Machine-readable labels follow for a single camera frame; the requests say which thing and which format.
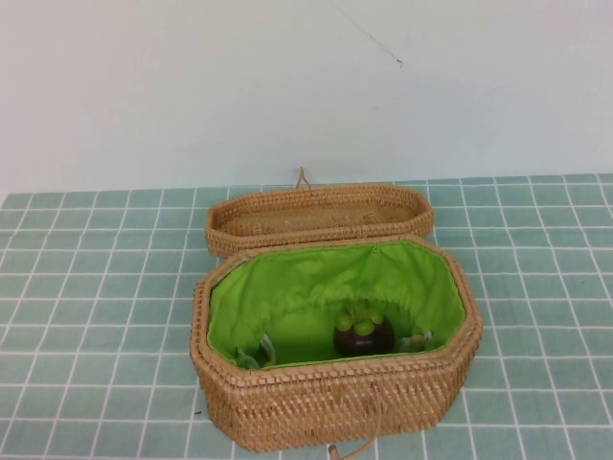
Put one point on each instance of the dark purple mangosteen fruit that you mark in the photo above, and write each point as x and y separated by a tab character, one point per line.
364	338

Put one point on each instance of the woven rattan basket lid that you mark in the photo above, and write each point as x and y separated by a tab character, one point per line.
249	230

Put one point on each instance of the woven rattan basket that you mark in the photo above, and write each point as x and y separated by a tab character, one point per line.
335	407

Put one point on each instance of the bright green fabric liner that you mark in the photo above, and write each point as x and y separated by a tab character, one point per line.
297	278

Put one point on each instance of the green checkered tablecloth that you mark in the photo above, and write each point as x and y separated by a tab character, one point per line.
96	297

